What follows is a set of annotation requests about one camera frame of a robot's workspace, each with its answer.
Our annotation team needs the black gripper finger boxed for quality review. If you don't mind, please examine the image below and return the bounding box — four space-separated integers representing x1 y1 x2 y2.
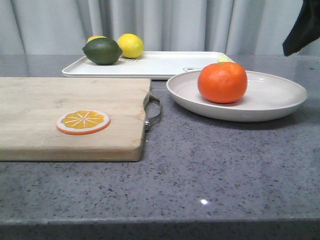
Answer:
282 0 320 57

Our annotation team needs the beige round plate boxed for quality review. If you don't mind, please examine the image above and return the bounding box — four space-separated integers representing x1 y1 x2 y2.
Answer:
166 70 308 122

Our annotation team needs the orange mandarin fruit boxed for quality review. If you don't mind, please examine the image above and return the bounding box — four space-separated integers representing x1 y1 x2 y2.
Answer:
197 62 248 104

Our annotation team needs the white rectangular tray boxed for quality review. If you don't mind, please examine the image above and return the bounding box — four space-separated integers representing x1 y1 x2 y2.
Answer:
62 51 225 80

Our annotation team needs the yellow plastic fork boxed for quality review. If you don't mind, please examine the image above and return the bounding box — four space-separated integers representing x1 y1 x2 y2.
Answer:
217 54 234 63

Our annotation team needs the yellow lemon front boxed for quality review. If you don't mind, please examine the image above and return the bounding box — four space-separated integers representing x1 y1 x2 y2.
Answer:
117 33 144 59

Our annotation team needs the yellow lemon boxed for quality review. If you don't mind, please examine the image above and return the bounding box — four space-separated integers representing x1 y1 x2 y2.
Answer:
87 35 106 42
117 33 144 59

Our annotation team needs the green lime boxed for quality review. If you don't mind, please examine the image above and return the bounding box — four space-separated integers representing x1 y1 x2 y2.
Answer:
82 37 123 65

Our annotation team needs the yellow lemon back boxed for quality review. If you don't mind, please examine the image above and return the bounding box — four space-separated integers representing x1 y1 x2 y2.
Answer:
87 35 106 42

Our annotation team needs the toy orange slice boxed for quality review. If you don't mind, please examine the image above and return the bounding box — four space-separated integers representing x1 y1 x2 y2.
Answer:
56 109 111 135

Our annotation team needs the grey curtain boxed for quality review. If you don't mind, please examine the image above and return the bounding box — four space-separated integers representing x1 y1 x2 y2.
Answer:
0 0 303 55

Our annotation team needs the wooden cutting board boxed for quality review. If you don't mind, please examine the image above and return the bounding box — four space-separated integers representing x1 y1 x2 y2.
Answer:
0 77 151 162

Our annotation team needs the metal cutting board handle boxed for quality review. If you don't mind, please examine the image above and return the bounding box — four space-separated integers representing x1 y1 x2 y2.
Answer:
143 92 162 132

